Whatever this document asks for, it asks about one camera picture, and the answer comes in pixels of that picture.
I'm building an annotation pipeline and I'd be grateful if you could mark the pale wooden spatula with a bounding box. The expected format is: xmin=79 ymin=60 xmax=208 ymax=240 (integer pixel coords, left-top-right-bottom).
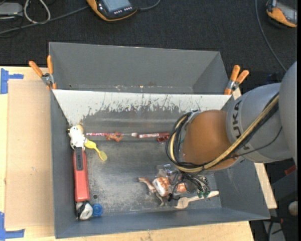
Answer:
xmin=173 ymin=190 xmax=220 ymax=209

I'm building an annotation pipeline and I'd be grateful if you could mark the brown toy animal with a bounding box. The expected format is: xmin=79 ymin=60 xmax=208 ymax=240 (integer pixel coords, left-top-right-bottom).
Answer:
xmin=138 ymin=176 xmax=173 ymax=207

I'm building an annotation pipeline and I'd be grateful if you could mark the red clear cup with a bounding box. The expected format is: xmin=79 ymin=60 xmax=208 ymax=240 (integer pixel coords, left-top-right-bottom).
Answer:
xmin=157 ymin=132 xmax=171 ymax=143

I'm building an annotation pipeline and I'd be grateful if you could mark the grey metal bin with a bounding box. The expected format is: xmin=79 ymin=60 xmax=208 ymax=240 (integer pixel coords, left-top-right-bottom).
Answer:
xmin=48 ymin=41 xmax=271 ymax=239

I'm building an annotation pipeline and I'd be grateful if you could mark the orange-brown squiggly toy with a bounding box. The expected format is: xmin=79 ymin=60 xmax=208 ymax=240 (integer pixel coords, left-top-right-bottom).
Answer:
xmin=105 ymin=131 xmax=123 ymax=143

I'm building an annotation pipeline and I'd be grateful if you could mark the yellow plastic spoon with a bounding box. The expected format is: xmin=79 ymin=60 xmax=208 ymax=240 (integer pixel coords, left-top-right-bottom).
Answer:
xmin=85 ymin=139 xmax=108 ymax=162

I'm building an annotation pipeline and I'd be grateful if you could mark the blue bottle cap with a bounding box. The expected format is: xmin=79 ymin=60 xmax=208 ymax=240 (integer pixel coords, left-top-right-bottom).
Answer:
xmin=92 ymin=203 xmax=103 ymax=217

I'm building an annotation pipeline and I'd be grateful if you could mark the red flat block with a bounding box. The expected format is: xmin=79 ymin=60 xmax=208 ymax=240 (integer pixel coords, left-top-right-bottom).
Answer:
xmin=72 ymin=146 xmax=91 ymax=203

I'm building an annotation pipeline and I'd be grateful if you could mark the white and black ball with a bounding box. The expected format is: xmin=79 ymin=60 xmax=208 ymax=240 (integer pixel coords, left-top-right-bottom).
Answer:
xmin=75 ymin=201 xmax=94 ymax=220

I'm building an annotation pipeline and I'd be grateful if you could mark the white toy animal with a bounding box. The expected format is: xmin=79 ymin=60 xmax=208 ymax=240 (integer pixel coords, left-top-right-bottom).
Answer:
xmin=67 ymin=124 xmax=88 ymax=150

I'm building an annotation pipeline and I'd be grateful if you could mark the brown cardboard board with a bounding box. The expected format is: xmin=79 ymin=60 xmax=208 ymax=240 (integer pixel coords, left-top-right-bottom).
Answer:
xmin=4 ymin=80 xmax=56 ymax=232

